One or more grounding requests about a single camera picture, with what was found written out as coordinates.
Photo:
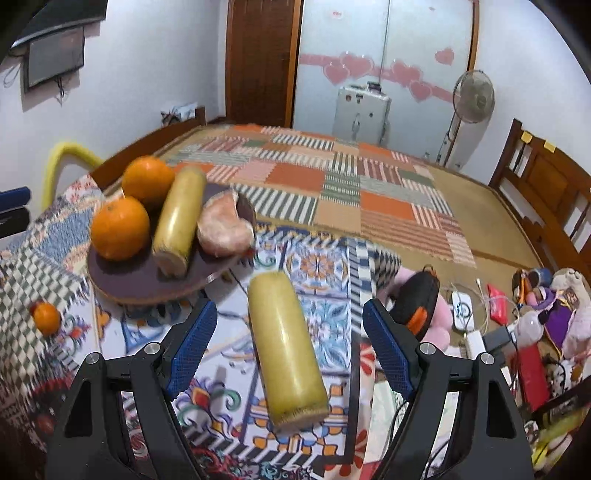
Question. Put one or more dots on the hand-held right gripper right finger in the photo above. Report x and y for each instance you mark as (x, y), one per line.
(385, 350)

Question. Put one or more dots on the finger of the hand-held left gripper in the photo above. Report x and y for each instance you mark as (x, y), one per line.
(13, 224)
(13, 197)

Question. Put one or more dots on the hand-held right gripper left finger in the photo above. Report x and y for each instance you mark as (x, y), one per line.
(191, 350)

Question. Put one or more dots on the purple plate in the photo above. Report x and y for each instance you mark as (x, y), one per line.
(138, 281)

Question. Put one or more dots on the short yellow sugarcane piece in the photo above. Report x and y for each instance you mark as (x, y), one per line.
(286, 346)

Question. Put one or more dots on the large orange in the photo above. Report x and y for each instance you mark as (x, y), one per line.
(147, 177)
(120, 228)

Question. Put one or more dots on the plump peeled pomelo segment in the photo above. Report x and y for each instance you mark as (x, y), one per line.
(221, 230)

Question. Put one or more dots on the long yellow sugarcane piece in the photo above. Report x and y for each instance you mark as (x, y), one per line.
(180, 217)

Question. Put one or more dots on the black and orange tool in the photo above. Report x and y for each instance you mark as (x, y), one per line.
(415, 300)

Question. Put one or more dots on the yellow foam tube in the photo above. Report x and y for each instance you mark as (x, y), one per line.
(60, 154)

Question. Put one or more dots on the white charger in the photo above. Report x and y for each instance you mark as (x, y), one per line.
(461, 307)

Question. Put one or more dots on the small tangerine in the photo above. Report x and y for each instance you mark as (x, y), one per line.
(47, 318)

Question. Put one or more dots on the red packet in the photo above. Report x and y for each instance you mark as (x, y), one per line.
(496, 302)

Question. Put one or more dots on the wooden bed footboard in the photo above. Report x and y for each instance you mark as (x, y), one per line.
(138, 147)

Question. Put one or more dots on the red box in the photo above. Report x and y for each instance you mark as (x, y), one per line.
(533, 374)

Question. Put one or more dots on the orange striped patchwork blanket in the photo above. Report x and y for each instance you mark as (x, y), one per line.
(346, 194)

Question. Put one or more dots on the woven straw mat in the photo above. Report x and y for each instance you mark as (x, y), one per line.
(485, 221)

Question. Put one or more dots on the pile of bags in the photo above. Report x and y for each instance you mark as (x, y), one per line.
(178, 115)

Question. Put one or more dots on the wooden bed headboard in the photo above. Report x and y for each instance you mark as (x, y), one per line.
(545, 184)

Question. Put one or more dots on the small white appliance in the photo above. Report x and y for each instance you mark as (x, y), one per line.
(362, 115)

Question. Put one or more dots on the white standing fan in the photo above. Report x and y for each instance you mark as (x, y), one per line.
(473, 99)

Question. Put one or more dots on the wardrobe with heart stickers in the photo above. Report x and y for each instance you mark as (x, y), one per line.
(392, 69)

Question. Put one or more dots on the brown wooden door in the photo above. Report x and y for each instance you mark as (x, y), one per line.
(263, 60)

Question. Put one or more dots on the small black wall monitor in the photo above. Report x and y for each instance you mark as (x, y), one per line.
(55, 57)

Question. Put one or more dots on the wall-mounted black television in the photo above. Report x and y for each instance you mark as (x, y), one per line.
(60, 18)

